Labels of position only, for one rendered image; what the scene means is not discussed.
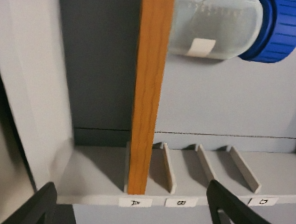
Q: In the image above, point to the orange wooden board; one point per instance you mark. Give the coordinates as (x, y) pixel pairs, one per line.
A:
(154, 19)

